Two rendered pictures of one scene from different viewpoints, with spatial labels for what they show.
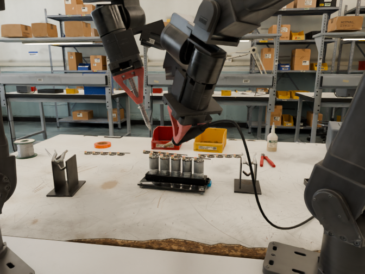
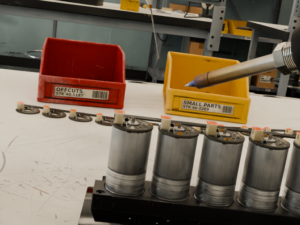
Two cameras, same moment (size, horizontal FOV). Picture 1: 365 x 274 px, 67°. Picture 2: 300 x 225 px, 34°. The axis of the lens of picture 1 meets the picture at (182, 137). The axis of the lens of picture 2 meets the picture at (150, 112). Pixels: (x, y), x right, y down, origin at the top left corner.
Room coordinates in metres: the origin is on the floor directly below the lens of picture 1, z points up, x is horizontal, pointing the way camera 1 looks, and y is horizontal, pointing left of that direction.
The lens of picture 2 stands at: (0.37, 0.14, 0.89)
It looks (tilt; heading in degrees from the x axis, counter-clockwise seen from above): 14 degrees down; 343
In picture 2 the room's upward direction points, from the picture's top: 8 degrees clockwise
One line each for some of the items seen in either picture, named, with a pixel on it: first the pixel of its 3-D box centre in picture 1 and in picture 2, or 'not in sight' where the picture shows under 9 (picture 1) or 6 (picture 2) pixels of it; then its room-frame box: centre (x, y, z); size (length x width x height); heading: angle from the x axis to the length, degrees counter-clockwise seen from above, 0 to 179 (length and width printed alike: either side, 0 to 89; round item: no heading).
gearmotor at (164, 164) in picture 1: (164, 167); (172, 167); (0.64, 0.04, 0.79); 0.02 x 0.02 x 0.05
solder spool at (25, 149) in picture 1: (25, 148); not in sight; (0.84, 0.50, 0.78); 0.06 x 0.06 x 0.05
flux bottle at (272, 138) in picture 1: (272, 136); not in sight; (0.90, -0.31, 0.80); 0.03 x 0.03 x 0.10
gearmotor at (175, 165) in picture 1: (176, 168); (217, 172); (0.63, 0.02, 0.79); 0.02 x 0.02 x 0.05
